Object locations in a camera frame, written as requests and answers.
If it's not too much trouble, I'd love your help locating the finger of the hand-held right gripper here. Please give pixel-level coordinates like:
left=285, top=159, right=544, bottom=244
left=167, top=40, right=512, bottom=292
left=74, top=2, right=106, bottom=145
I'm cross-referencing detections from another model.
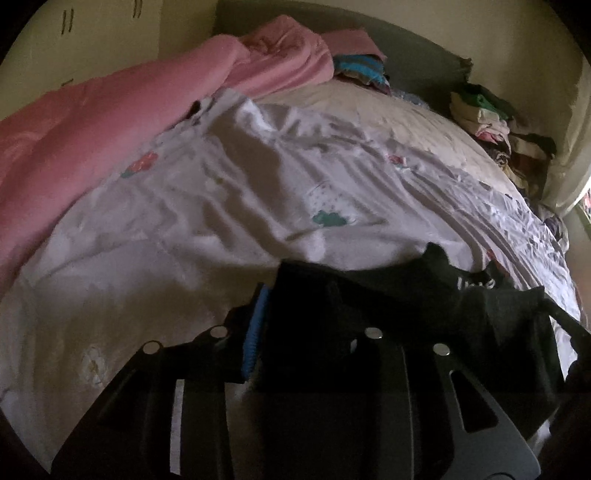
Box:
left=538, top=302, right=591, bottom=344

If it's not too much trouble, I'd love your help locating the black sweater with orange cuffs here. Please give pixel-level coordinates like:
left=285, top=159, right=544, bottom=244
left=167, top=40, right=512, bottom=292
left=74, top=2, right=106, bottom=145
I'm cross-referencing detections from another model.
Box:
left=224, top=242, right=581, bottom=437

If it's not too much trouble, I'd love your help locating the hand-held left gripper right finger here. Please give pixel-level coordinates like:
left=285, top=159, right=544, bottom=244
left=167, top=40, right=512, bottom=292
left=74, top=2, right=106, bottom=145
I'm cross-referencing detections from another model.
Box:
left=355, top=325, right=542, bottom=480

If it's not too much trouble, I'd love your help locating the pink quilt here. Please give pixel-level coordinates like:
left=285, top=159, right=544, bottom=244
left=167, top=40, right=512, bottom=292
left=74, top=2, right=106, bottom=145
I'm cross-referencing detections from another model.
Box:
left=0, top=28, right=335, bottom=287

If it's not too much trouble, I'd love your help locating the cream wardrobe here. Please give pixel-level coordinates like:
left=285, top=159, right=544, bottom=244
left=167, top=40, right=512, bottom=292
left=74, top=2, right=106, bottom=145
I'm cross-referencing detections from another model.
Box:
left=9, top=0, right=218, bottom=93

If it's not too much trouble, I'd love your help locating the cream curtain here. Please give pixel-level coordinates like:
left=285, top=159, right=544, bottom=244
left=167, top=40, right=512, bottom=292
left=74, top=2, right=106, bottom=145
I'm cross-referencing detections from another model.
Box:
left=540, top=60, right=591, bottom=217

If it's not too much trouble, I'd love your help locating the pile of folded clothes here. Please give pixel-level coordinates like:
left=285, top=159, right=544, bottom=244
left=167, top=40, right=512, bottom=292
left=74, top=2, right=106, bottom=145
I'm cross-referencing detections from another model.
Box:
left=450, top=83, right=559, bottom=204

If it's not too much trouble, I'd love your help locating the pink pillow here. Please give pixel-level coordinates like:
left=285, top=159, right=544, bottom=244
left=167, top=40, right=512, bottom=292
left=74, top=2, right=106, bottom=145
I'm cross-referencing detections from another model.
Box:
left=318, top=30, right=389, bottom=63

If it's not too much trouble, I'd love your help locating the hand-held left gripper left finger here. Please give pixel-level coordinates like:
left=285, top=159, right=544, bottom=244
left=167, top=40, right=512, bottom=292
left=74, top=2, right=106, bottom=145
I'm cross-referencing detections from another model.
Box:
left=50, top=281, right=273, bottom=480

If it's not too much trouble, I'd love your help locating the cream blanket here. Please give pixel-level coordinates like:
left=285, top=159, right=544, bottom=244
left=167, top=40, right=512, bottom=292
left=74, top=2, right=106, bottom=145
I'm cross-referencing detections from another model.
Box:
left=254, top=80, right=527, bottom=195

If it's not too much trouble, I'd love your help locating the grey headboard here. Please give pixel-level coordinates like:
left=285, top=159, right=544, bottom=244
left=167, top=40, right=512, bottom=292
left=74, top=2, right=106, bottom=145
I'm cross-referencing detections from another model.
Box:
left=215, top=0, right=474, bottom=100

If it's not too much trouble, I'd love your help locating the blue striped folded cloth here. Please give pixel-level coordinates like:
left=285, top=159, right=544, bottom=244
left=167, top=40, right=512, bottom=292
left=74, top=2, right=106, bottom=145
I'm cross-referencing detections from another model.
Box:
left=332, top=54, right=393, bottom=93

